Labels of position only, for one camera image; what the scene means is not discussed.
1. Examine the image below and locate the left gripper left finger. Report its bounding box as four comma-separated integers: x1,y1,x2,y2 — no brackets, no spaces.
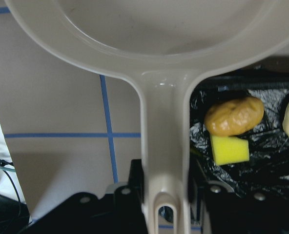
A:
24,159,147,234

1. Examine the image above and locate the yellow sponge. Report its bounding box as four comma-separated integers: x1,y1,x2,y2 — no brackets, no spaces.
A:
210,136,249,166

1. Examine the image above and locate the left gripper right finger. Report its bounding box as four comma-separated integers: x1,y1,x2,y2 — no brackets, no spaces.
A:
188,168,289,234

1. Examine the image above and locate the bin with black bag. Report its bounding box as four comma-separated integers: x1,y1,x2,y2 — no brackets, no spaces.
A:
190,56,289,201

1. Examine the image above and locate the beige plastic dustpan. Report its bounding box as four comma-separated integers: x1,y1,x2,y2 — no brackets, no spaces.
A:
6,0,289,234

